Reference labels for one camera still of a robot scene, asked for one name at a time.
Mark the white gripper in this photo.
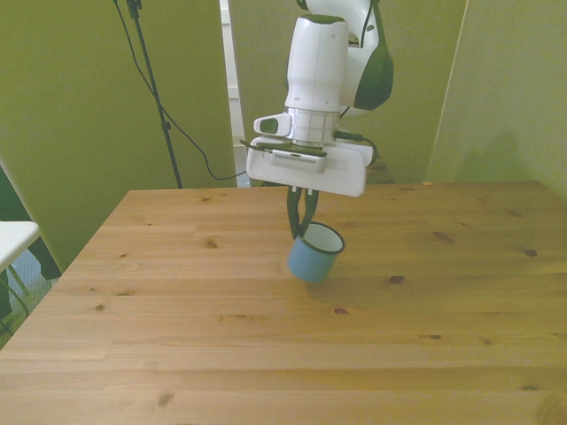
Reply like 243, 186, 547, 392
246, 136, 376, 241

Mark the blue enamel mug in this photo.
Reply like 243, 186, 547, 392
286, 221, 346, 285

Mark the black tripod stand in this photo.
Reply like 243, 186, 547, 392
125, 0, 184, 189

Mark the white side table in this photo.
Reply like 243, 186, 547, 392
0, 220, 42, 272

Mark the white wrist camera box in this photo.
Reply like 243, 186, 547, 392
270, 149, 329, 175

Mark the wooden robot pedestal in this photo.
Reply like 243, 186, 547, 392
365, 159, 396, 186

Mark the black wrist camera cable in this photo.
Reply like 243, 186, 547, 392
333, 129, 378, 170

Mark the thin black cable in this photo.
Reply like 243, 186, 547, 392
112, 0, 244, 182

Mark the white vertical post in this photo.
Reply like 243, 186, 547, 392
219, 0, 250, 188

